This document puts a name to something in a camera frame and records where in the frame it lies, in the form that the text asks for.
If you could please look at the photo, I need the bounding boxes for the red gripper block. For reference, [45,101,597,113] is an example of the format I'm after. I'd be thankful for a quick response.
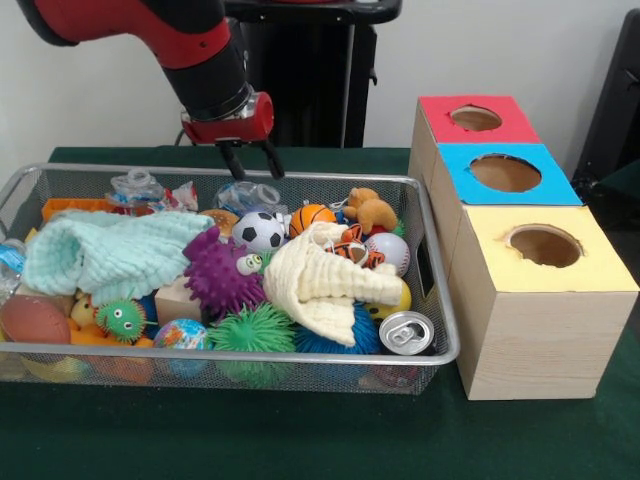
[180,92,287,183]

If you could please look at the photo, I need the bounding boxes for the pale yellow cloth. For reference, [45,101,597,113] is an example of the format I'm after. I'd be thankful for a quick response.
[263,222,403,346]

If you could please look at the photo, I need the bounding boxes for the tiger plush toy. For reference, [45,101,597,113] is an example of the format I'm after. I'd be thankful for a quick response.
[330,224,387,270]

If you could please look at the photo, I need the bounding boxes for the clear mesh bin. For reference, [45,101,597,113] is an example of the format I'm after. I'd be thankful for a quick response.
[0,163,462,396]

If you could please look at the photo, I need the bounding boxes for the small soccer ball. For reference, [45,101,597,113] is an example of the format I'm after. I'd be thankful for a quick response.
[232,208,287,253]

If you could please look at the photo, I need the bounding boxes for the small orange basketball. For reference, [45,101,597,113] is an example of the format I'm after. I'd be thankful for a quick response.
[289,204,337,237]

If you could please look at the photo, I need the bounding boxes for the purple spiky ball with eyes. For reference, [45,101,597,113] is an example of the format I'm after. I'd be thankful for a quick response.
[184,224,276,319]

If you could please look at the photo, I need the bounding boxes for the orange bear plush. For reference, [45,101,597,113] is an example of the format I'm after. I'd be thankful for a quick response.
[343,188,399,236]

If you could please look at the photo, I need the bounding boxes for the white ball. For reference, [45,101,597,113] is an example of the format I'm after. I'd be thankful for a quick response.
[365,231,412,277]

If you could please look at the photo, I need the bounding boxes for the mint green cloth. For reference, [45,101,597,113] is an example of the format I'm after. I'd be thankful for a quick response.
[20,208,216,306]

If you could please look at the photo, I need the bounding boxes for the large green spiky ball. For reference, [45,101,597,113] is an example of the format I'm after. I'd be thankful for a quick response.
[207,302,299,389]

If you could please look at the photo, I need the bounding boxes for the silver drink can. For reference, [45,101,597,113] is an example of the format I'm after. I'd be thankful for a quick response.
[378,311,437,357]

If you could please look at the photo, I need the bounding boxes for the dark green table cloth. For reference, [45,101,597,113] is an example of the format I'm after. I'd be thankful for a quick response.
[0,145,640,480]

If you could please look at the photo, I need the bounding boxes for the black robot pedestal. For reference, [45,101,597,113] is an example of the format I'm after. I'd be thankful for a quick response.
[222,0,403,149]

